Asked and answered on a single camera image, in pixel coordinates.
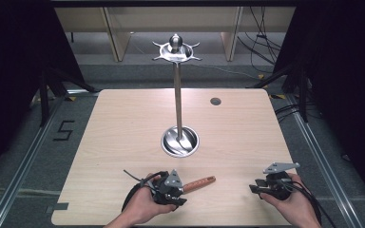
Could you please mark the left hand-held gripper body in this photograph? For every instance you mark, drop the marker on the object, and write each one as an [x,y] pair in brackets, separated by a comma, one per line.
[171,185]

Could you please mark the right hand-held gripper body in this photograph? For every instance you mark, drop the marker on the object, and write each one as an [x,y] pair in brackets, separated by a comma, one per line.
[278,180]

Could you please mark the brown sausage-like stick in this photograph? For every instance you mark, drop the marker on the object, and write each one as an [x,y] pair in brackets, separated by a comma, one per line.
[199,184]

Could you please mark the steel utensil rack stand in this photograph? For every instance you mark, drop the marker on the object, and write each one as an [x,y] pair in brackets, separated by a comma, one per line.
[178,95]

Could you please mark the person's right hand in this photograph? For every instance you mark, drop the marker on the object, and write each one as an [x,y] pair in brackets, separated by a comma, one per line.
[293,199]

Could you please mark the person's left hand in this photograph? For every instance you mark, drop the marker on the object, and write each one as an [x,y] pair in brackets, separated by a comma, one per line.
[147,202]

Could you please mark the black tripod stand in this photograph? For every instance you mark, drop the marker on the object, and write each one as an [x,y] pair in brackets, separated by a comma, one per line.
[49,85]
[297,82]

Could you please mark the black tape strip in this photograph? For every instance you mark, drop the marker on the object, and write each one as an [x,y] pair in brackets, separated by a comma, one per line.
[57,207]

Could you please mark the dark curtain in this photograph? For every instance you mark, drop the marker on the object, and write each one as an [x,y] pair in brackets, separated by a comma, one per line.
[15,63]
[345,79]

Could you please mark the beige wooden furniture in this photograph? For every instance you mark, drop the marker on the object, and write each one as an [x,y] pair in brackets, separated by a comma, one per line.
[171,19]

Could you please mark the metal floor rail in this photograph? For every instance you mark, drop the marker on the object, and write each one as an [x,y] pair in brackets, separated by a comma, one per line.
[323,164]
[22,164]

